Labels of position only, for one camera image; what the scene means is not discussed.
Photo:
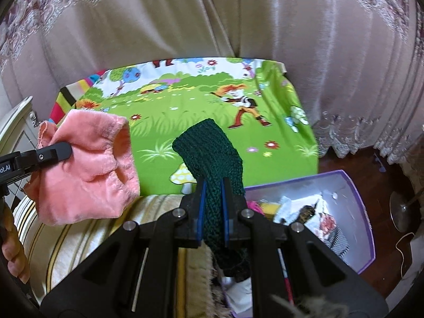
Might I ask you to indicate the clear round stand base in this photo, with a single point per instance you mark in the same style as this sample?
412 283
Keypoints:
400 212

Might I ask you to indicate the person's left hand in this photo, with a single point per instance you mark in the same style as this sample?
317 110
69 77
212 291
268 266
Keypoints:
13 248

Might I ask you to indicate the dark green knitted cloth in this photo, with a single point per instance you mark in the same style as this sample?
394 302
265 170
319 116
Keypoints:
208 152

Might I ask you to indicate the white carved cabinet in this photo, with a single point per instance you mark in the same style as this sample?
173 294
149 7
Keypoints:
15 122

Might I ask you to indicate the beige satin curtain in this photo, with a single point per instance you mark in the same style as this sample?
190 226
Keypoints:
212 23

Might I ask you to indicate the houndstooth fabric pouch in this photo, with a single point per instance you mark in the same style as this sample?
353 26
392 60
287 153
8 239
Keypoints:
338 241

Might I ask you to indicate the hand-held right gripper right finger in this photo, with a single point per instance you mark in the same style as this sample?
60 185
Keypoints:
227 205

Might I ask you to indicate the salmon pink plush cloth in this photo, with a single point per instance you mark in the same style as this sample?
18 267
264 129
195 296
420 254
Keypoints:
89 172

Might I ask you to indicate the embroidered lace curtain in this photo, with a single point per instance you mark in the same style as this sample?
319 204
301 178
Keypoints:
364 132
33 16

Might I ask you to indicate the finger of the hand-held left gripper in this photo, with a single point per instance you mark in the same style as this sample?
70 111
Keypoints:
53 154

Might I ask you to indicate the pink knitted cloth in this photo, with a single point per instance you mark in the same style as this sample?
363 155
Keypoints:
255 207

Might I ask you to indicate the red white stick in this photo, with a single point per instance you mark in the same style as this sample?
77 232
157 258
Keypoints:
286 278

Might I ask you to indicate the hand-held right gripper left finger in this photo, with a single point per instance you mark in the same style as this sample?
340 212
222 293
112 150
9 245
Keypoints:
201 205

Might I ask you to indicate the striped velvet cushion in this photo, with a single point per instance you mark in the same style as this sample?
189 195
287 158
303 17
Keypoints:
82 238

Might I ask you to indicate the cartoon printed green blanket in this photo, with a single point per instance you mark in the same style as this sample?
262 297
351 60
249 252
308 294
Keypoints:
185 106

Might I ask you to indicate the red white floral cloth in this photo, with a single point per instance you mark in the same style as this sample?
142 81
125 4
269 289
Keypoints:
326 223

